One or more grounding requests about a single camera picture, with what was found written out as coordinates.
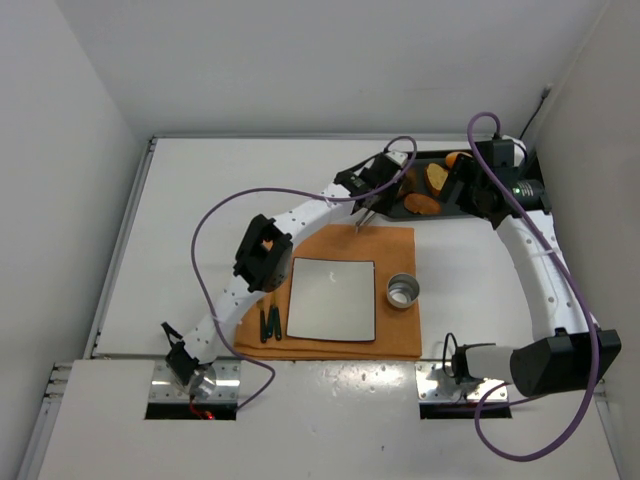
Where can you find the black baking tray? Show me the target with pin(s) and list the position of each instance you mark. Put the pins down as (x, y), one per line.
(399, 213)

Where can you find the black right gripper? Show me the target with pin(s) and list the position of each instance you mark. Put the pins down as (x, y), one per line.
(454, 179)

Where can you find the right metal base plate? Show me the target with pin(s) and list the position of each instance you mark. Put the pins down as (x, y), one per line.
(434, 387)

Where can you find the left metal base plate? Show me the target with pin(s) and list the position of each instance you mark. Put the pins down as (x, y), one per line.
(217, 383)

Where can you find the brown croissant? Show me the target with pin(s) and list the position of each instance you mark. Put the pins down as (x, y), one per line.
(408, 184)

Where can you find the metal base plate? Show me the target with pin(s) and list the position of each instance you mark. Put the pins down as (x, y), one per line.
(217, 383)
(434, 387)

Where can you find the toasted bread slice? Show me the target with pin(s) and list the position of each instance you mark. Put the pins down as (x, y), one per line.
(420, 204)

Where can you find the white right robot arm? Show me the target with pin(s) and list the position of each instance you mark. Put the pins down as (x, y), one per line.
(569, 350)

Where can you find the stainless steel tongs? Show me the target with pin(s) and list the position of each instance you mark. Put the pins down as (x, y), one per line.
(364, 220)

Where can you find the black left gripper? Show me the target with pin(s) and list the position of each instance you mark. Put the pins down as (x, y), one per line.
(373, 201)

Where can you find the orange bread roll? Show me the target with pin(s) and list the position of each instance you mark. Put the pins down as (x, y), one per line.
(435, 178)

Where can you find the white square plate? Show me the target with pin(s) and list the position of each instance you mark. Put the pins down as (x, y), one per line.
(332, 301)

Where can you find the green handled gold spoon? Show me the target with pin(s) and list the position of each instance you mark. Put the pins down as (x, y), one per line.
(277, 330)

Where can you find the cream mug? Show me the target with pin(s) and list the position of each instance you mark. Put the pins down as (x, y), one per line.
(402, 291)

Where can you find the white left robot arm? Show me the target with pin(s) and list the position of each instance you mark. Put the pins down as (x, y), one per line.
(263, 258)

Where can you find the orange cloth placemat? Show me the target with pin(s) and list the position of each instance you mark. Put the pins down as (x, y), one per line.
(397, 332)

